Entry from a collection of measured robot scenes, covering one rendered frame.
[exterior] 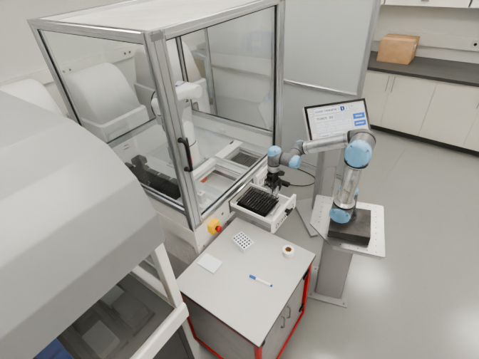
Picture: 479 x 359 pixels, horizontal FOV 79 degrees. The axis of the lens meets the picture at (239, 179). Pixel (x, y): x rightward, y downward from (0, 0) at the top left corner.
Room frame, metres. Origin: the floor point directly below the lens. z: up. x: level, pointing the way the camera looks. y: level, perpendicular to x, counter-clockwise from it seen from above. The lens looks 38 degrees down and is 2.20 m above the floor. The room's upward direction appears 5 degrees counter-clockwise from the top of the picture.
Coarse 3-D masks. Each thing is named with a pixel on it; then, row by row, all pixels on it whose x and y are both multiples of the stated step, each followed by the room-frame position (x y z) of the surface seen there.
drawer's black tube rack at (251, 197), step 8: (248, 192) 1.52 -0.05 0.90; (256, 192) 1.50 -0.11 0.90; (264, 192) 1.50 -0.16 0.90; (240, 200) 1.44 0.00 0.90; (248, 200) 1.43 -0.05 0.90; (256, 200) 1.43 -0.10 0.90; (264, 200) 1.42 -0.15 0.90; (248, 208) 1.39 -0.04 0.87; (256, 208) 1.35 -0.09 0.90; (264, 208) 1.35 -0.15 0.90; (272, 208) 1.38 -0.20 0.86; (264, 216) 1.31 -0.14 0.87
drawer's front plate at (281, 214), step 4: (292, 196) 1.41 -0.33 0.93; (296, 196) 1.42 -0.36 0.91; (288, 200) 1.37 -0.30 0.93; (292, 200) 1.39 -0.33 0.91; (284, 204) 1.34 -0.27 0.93; (288, 204) 1.34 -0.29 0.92; (284, 208) 1.30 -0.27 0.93; (288, 208) 1.34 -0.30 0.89; (280, 212) 1.27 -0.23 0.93; (284, 212) 1.31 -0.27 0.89; (276, 216) 1.24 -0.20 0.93; (280, 216) 1.26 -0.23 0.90; (272, 220) 1.21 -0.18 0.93; (276, 220) 1.22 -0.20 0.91; (272, 224) 1.20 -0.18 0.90; (276, 224) 1.22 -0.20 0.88; (280, 224) 1.26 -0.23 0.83; (272, 228) 1.20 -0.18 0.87; (272, 232) 1.20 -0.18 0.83
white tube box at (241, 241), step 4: (240, 232) 1.25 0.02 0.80; (236, 236) 1.23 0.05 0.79; (240, 236) 1.22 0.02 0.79; (244, 236) 1.22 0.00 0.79; (232, 240) 1.20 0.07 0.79; (236, 240) 1.20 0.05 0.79; (240, 240) 1.20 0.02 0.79; (244, 240) 1.19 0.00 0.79; (248, 240) 1.19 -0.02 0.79; (236, 244) 1.17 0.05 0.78; (240, 244) 1.15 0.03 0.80; (244, 244) 1.15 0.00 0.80; (248, 244) 1.16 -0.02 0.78; (252, 244) 1.15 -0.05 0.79; (240, 248) 1.14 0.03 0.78; (244, 248) 1.13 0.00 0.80; (248, 248) 1.13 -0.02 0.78; (244, 252) 1.12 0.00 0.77
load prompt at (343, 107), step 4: (348, 104) 2.18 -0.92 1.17; (320, 108) 2.14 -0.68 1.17; (324, 108) 2.14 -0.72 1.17; (328, 108) 2.15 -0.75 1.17; (332, 108) 2.15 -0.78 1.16; (336, 108) 2.15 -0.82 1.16; (340, 108) 2.15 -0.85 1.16; (344, 108) 2.15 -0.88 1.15; (348, 108) 2.16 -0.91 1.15; (316, 112) 2.12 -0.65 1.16; (320, 112) 2.12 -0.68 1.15; (324, 112) 2.13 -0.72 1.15; (328, 112) 2.13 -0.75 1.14; (332, 112) 2.13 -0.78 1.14; (336, 112) 2.13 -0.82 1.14
